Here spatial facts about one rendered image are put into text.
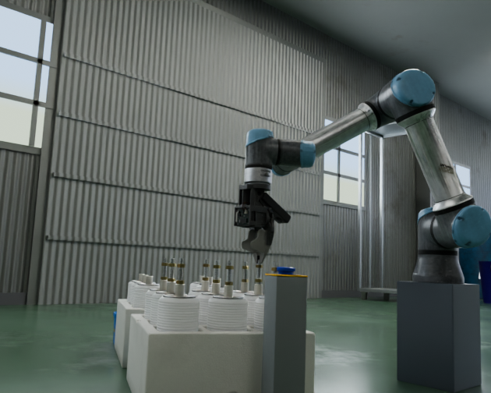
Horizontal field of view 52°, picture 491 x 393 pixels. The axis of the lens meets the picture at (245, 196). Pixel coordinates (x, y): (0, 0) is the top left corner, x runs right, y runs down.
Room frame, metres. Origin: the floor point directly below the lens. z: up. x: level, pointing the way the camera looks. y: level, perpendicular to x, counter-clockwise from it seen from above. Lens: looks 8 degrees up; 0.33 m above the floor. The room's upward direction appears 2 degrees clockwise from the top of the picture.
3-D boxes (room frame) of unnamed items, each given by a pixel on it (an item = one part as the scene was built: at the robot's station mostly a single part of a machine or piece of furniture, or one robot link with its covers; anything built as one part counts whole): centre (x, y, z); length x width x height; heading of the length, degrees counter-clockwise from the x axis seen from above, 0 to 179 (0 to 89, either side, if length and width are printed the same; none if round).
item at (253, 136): (1.36, -0.04, 0.65); 0.09 x 0.08 x 0.11; 99
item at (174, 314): (1.18, 0.14, 0.16); 0.10 x 0.10 x 0.18
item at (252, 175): (1.36, -0.03, 0.57); 0.08 x 0.08 x 0.05
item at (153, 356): (1.33, 0.07, 0.09); 0.39 x 0.39 x 0.18; 18
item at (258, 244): (1.34, -0.04, 0.38); 0.06 x 0.03 x 0.09; 127
